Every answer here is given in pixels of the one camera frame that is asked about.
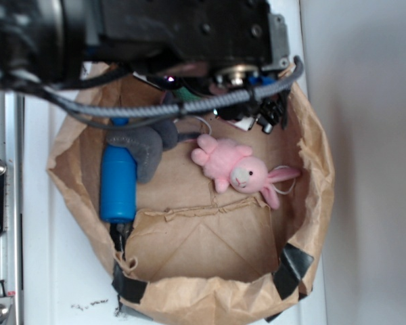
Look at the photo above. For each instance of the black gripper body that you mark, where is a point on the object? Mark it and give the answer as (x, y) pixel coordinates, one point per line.
(220, 51)

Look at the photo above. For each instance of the brown paper bag tray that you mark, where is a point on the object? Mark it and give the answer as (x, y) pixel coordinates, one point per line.
(198, 257)

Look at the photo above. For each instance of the grey plush mouse toy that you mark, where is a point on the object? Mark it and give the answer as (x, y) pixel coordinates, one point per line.
(147, 143)

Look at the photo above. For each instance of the green textured rubber ball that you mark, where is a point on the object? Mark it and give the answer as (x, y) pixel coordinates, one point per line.
(185, 95)

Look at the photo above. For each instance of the blue plastic toy bottle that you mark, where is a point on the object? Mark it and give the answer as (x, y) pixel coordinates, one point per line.
(118, 185)

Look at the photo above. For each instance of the pink plush bunny toy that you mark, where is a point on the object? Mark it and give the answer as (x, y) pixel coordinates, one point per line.
(230, 164)

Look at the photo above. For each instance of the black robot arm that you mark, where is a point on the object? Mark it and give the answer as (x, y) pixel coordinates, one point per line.
(49, 46)

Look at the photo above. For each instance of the aluminium frame rail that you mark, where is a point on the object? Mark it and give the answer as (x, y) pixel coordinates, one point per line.
(11, 140)

